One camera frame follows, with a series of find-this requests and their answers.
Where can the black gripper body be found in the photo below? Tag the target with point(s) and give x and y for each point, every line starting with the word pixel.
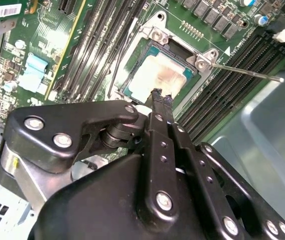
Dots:
pixel 90 212

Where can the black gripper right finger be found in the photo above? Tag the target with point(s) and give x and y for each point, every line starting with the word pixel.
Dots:
pixel 192 155

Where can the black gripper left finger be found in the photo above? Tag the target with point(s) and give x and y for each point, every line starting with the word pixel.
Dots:
pixel 82 112

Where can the silver green CPU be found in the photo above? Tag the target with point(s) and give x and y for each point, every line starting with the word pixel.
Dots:
pixel 157 72

